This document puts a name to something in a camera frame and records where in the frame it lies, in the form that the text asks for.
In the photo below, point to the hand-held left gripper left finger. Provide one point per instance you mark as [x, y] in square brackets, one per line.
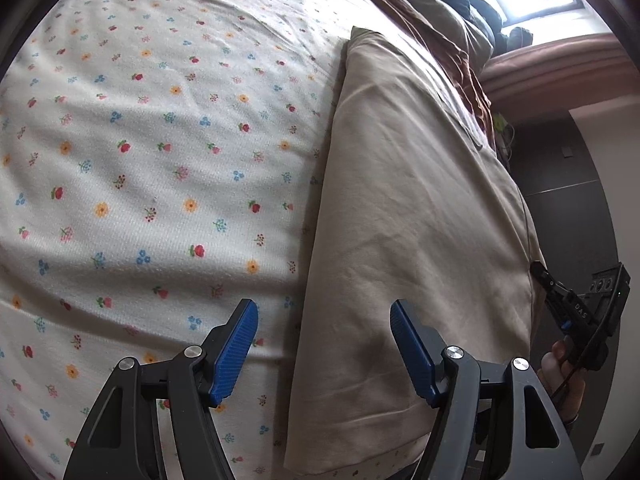
[235, 355]

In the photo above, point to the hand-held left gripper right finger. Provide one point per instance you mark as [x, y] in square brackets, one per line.
[412, 350]

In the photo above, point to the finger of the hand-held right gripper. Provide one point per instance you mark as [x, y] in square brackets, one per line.
[547, 282]

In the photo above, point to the large beige ruffled cloth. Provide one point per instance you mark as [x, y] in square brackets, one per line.
[415, 220]

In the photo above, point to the person's right hand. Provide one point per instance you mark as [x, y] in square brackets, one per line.
[562, 380]

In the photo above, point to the white power strip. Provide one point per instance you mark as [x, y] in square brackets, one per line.
[502, 135]

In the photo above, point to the white floral bedsheet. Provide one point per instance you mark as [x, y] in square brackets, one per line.
[165, 170]

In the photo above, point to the pink curtain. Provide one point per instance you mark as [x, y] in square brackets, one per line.
[550, 75]

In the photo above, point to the grey cushion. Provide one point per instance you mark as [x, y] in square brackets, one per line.
[521, 37]

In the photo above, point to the beige brown-lined duvet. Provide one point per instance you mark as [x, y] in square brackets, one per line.
[450, 25]

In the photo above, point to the wall switch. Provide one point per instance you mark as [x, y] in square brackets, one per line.
[567, 151]

